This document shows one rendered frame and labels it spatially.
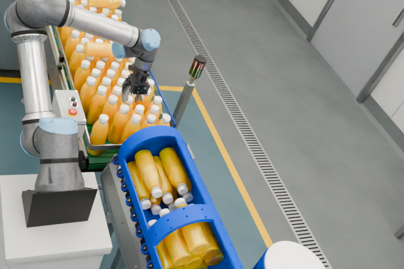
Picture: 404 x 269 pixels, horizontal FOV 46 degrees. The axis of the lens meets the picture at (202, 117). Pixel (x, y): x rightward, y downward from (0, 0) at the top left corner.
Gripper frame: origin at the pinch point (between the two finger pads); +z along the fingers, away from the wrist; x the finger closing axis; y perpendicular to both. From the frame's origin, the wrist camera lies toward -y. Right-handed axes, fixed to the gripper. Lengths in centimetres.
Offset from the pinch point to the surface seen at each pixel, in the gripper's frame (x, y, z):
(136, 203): -10, 51, 8
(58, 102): -29.2, -4.0, 5.9
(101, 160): -9.6, 11.5, 26.4
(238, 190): 126, -32, 115
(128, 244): -8, 55, 29
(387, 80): 340, -125, 73
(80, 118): -22.0, 6.1, 6.0
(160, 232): -8, 69, 1
